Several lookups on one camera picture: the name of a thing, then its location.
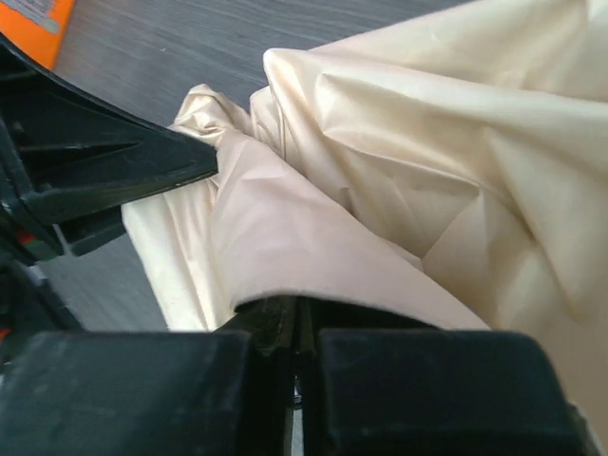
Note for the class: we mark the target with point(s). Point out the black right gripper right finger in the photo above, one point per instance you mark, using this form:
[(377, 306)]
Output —
[(313, 316)]

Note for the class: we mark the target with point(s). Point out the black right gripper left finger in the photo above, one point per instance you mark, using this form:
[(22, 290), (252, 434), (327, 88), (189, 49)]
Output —
[(266, 326)]

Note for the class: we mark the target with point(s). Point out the beige and black umbrella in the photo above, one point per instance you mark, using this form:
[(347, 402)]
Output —
[(451, 168)]

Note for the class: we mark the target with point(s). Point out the orange juice carton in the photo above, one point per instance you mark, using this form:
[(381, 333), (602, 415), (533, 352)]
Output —
[(37, 27)]

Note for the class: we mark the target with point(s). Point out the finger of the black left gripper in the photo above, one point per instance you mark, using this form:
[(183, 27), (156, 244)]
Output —
[(70, 161)]

